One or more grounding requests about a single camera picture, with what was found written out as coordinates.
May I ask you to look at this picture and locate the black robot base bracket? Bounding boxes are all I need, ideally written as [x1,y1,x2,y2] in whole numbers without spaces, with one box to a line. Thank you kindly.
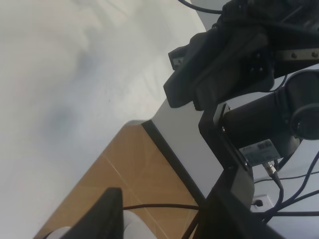
[198,103,254,205]

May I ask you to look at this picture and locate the black second robot arm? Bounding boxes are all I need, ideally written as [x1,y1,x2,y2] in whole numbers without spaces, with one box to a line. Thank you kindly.
[164,69,319,239]

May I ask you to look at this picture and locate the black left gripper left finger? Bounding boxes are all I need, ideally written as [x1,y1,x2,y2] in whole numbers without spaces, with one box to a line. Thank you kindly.
[70,187,124,239]

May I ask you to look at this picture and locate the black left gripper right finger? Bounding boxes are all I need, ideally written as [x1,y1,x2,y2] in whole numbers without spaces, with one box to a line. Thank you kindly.
[193,171,277,239]

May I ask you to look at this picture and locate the white power strip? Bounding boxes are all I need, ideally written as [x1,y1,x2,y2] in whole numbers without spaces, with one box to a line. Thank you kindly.
[250,193,278,212]

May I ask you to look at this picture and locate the dark cable over floor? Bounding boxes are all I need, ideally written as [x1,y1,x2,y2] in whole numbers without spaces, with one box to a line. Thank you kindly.
[122,203,200,239]

